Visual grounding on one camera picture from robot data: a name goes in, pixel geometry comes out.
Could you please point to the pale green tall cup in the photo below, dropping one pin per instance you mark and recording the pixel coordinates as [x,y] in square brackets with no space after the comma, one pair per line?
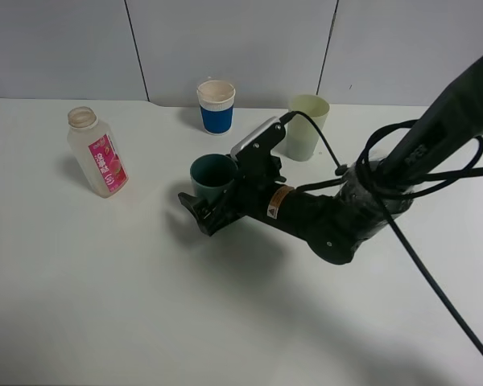
[301,137]

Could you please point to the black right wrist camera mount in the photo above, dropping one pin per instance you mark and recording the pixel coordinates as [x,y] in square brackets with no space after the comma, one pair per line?
[253,153]

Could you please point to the clear bottle with pink label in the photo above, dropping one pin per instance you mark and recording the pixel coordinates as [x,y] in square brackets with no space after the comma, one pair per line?
[92,143]

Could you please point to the teal green cup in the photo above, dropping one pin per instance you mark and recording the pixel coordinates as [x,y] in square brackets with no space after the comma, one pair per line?
[211,174]

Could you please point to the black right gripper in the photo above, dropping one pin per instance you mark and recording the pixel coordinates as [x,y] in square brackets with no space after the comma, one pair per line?
[257,191]

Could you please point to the white cup with blue sleeve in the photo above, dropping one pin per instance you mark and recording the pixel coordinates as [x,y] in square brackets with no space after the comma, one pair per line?
[216,100]

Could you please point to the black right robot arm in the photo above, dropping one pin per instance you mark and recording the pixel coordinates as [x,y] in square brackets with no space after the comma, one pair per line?
[371,193]

